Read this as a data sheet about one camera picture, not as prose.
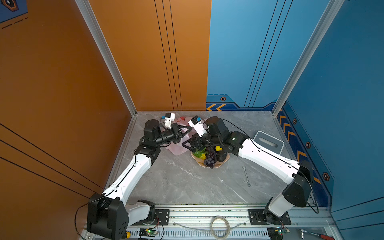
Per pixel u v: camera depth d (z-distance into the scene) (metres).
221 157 0.85
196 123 0.63
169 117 0.70
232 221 0.73
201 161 0.88
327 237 0.68
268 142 0.97
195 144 0.62
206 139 0.62
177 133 0.63
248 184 0.84
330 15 0.72
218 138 0.55
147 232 0.71
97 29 0.76
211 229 0.70
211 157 0.82
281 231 0.70
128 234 0.68
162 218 0.74
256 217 0.72
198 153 0.89
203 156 0.89
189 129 0.70
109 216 0.39
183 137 0.68
